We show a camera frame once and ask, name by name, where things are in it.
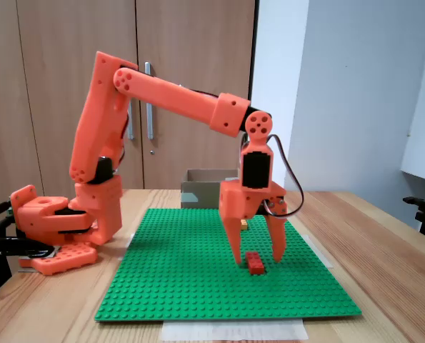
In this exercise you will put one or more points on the red lego brick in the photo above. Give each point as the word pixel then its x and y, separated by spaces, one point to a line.
pixel 255 263

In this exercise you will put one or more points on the yellow lego brick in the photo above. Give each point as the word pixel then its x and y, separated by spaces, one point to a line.
pixel 244 225

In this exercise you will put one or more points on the open cardboard box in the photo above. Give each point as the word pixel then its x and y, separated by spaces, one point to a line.
pixel 198 189

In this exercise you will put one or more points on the green lego baseplate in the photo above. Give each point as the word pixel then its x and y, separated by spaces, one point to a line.
pixel 183 278

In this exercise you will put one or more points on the masking tape strip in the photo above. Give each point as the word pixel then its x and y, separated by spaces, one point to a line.
pixel 321 252
pixel 233 330
pixel 126 248

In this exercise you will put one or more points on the white panel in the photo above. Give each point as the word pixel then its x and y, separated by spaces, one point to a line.
pixel 424 125

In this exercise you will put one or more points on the wooden cabinet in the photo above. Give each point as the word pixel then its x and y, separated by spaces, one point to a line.
pixel 48 64

